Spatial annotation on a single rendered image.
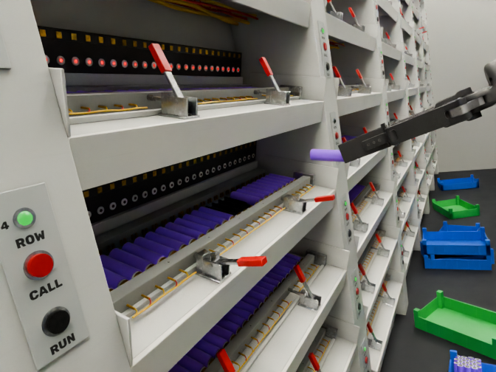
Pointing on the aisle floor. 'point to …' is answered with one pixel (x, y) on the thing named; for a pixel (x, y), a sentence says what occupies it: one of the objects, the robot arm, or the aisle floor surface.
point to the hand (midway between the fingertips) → (365, 144)
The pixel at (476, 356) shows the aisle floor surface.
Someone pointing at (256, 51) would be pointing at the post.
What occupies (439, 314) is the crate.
